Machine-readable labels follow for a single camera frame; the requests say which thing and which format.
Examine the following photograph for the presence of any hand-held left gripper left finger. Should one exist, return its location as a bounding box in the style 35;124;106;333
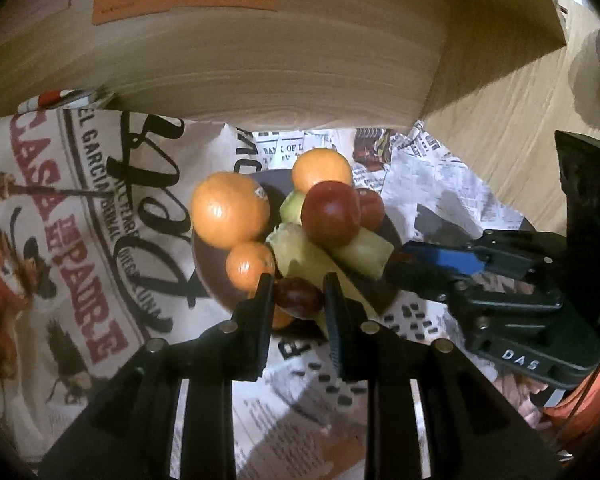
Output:
39;272;276;480

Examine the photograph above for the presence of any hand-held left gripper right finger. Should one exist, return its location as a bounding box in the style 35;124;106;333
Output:
322;272;564;480

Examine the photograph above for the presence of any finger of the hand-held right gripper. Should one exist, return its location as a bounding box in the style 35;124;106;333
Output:
384;256;562;312
403;229;564;282

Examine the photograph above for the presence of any small tangerine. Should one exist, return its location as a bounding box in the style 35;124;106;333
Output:
225;241;277;292
271;305;296;331

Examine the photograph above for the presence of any dark red plum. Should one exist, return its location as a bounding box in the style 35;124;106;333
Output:
273;276;326;320

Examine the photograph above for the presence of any dark round plate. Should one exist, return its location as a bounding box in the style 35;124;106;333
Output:
191;169;405;332

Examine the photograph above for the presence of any green banana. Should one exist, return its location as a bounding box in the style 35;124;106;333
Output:
278;188;396;282

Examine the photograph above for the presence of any yellow banana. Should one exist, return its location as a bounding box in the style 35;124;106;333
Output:
265;222;377;332

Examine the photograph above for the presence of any red tomato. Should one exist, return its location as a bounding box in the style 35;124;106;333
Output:
356;187;386;230

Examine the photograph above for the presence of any red apple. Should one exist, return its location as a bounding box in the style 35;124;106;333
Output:
300;181;363;246

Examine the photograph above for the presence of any large orange with sticker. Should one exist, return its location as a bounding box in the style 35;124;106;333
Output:
189;171;272;250

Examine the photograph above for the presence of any large plain orange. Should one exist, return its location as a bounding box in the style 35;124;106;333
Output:
291;146;354;195

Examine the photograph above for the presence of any person's right forearm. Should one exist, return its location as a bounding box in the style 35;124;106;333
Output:
542;359;600;450

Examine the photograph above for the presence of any newspaper print table cover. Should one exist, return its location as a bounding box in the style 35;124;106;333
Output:
170;119;548;480

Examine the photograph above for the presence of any wooden side panel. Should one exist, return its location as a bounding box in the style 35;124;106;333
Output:
424;0;600;233

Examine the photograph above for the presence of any beige printed poster paper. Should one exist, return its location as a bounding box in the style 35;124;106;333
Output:
0;94;261;463

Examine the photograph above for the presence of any wooden shelf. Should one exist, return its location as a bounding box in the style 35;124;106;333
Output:
0;0;569;130

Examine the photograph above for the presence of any red white pen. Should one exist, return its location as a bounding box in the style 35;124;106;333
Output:
19;88;107;114

